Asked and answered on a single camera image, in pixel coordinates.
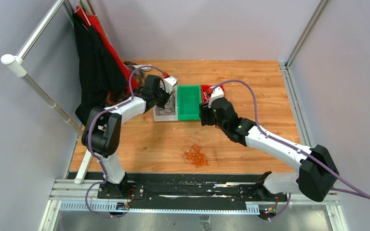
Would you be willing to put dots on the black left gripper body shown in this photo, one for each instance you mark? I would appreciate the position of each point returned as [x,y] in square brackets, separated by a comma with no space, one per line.
[162,97]

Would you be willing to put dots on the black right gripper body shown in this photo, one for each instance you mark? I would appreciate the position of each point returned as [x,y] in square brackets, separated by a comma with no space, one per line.
[208,117]

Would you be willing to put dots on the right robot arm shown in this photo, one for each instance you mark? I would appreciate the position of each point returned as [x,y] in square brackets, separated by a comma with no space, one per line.
[284,153]

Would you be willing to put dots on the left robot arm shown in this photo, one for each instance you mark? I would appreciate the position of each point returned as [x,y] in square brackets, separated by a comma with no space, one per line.
[102,132]

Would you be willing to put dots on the white plastic bin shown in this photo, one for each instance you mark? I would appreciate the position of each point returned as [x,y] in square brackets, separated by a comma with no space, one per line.
[169,112]

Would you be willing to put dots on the red plastic bin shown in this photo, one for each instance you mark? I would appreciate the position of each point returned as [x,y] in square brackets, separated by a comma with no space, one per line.
[204,95]

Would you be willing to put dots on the green plastic bin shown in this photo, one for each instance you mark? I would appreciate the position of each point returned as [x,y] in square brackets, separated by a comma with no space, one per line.
[188,100]

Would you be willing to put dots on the plaid red blue cloth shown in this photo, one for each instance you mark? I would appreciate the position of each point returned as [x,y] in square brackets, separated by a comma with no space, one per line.
[116,98]

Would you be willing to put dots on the black garment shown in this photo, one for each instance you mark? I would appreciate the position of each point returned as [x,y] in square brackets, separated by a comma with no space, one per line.
[98,70]

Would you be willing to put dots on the red garment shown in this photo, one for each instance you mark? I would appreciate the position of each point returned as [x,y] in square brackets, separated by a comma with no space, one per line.
[91,20]

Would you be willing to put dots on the silver clothes rack pole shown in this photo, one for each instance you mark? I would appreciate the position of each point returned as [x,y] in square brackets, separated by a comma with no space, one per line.
[47,64]

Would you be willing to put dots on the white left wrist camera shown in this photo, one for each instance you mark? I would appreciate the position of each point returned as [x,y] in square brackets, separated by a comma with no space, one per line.
[169,83]

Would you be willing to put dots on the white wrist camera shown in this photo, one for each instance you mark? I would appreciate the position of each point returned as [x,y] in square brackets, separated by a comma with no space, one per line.
[215,93]
[169,83]

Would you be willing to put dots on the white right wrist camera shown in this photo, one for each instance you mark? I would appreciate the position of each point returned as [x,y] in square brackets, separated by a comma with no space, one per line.
[215,93]

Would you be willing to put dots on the aluminium frame rail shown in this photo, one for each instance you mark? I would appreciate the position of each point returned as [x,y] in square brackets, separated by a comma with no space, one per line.
[306,72]

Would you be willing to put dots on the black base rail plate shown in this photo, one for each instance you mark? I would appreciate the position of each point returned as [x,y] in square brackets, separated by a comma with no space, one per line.
[178,193]

